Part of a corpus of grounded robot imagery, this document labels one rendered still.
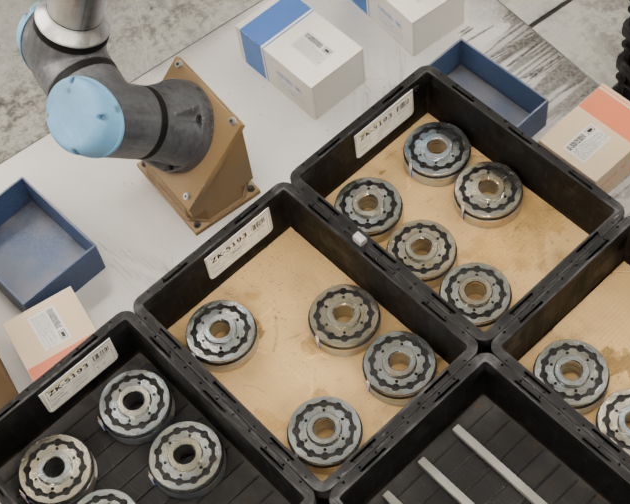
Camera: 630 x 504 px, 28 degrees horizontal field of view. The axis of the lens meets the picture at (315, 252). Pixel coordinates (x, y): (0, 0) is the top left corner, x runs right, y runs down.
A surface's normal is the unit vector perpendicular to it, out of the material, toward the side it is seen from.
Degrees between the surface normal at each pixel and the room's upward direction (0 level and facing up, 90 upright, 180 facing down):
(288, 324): 0
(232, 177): 90
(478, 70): 90
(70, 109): 46
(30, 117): 0
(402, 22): 90
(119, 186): 0
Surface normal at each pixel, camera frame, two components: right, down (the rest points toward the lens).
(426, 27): 0.60, 0.66
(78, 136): -0.55, 0.11
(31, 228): -0.09, -0.52
